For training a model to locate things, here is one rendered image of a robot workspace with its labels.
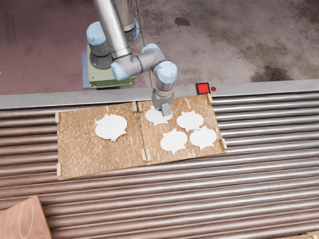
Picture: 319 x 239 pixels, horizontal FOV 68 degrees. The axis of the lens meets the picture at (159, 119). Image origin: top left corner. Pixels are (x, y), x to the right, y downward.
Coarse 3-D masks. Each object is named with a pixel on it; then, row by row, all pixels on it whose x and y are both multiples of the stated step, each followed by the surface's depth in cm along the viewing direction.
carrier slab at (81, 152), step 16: (64, 112) 123; (80, 112) 123; (96, 112) 124; (112, 112) 125; (128, 112) 126; (64, 128) 119; (80, 128) 120; (128, 128) 122; (64, 144) 116; (80, 144) 116; (96, 144) 117; (112, 144) 118; (128, 144) 118; (64, 160) 112; (80, 160) 113; (96, 160) 114; (112, 160) 114; (128, 160) 115; (64, 176) 109; (80, 176) 111
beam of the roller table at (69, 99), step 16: (304, 80) 148; (0, 96) 126; (16, 96) 127; (32, 96) 127; (48, 96) 128; (64, 96) 129; (80, 96) 130; (96, 96) 131; (112, 96) 132; (128, 96) 132; (144, 96) 133; (176, 96) 135; (224, 96) 139; (240, 96) 141
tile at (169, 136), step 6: (174, 132) 122; (180, 132) 123; (162, 138) 120; (168, 138) 121; (174, 138) 121; (180, 138) 121; (186, 138) 121; (162, 144) 119; (168, 144) 119; (174, 144) 120; (180, 144) 120; (168, 150) 118; (174, 150) 118
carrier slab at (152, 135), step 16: (192, 96) 134; (144, 112) 127; (176, 112) 128; (208, 112) 130; (144, 128) 123; (160, 128) 124; (176, 128) 124; (208, 128) 126; (144, 144) 119; (160, 160) 116; (176, 160) 117
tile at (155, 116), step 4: (152, 108) 127; (148, 112) 126; (152, 112) 126; (156, 112) 126; (160, 112) 127; (148, 116) 125; (152, 116) 125; (156, 116) 125; (160, 116) 126; (168, 116) 126; (148, 120) 124; (152, 120) 124; (156, 120) 124; (160, 120) 125; (164, 120) 125; (156, 124) 123
